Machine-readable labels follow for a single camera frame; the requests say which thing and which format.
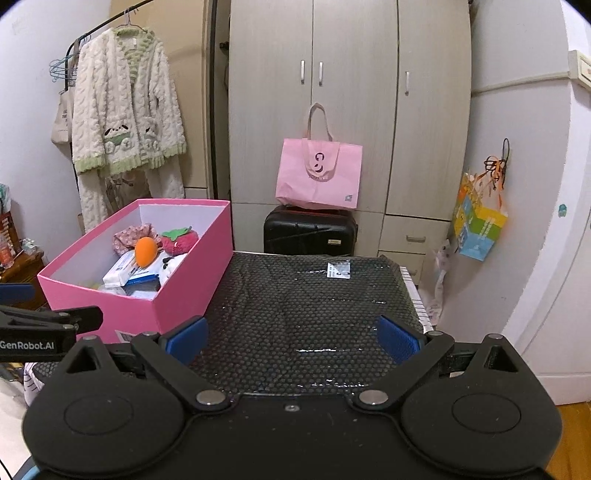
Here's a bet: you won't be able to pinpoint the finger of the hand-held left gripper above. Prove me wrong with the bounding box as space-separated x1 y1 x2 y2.
0 284 37 302
0 305 103 332

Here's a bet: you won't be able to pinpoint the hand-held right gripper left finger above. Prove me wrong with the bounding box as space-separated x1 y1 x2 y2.
58 316 234 412

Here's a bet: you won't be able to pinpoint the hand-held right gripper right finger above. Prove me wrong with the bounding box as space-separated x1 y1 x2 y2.
351 315 527 411

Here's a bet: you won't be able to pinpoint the pink cardboard box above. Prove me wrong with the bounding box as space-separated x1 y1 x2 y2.
37 198 233 344

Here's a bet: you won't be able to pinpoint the white blue paper packet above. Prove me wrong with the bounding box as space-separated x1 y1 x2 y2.
102 254 139 288

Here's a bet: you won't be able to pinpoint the orange plush carrot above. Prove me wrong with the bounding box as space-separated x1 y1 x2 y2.
134 236 158 267

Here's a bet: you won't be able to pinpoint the pink floral cloth cap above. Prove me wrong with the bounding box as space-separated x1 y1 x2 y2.
112 224 162 254

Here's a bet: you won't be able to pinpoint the pink strawberry plush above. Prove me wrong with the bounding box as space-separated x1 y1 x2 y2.
159 226 199 257

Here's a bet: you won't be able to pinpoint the wooden side table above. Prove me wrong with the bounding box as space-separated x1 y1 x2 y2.
0 251 47 310

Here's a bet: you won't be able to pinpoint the white printed cloth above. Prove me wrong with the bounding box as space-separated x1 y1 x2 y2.
22 362 61 407

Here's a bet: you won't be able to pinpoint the red printed box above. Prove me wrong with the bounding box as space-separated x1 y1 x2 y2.
0 212 19 268

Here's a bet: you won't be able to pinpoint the white plastic bag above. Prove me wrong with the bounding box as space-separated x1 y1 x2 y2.
431 240 455 330

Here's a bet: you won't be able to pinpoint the black bubble wrap mat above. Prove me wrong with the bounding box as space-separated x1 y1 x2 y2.
189 251 428 398

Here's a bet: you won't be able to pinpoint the colourful gift bag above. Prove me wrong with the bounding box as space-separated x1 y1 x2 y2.
451 157 509 262

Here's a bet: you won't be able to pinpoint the black suitcase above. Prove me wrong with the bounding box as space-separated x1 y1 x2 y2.
263 205 359 257

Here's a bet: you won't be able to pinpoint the beige canvas bag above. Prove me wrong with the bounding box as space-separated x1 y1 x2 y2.
51 90 77 148

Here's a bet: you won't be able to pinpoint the pink tote bag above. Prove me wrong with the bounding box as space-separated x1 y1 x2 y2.
276 103 363 209

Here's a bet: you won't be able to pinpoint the cream fleece robe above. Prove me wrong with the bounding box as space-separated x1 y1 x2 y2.
71 27 188 232

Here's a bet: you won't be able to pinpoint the black clothes rack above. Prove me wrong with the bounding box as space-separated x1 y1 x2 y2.
69 0 218 199

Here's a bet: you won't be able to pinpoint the tall beige cabinet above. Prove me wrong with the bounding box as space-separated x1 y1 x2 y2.
110 0 213 201

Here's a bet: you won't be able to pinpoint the beige wardrobe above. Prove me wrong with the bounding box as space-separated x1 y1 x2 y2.
228 0 472 287

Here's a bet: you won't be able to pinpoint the black hanging cord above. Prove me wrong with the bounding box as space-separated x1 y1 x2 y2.
501 138 512 190

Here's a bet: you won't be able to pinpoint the blue wire hangers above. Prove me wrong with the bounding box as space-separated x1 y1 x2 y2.
48 46 79 86

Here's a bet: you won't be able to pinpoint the white wall switch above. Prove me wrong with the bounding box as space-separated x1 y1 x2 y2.
567 48 591 90

